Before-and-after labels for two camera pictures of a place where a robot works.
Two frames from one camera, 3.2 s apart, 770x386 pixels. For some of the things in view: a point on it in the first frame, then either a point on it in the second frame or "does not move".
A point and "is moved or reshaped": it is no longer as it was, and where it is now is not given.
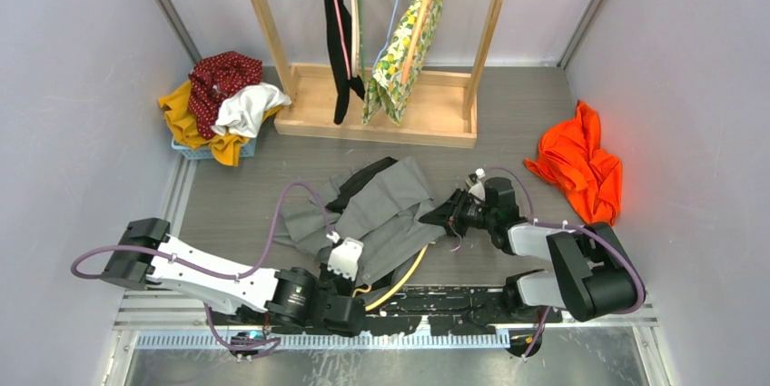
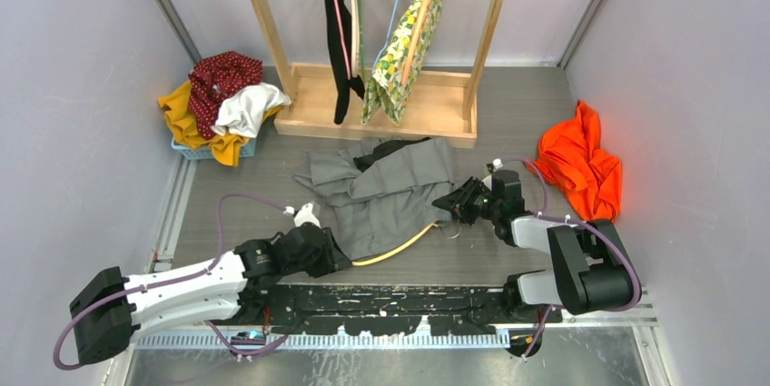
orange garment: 570,155 does not move
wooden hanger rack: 439,108 does not move
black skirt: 340,82 does not move
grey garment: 387,206 is moved or reshaped
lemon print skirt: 386,86 does not move
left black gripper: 347,283 → 333,259
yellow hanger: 399,286 → 398,250
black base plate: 425,310 does not move
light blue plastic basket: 247,149 does not move
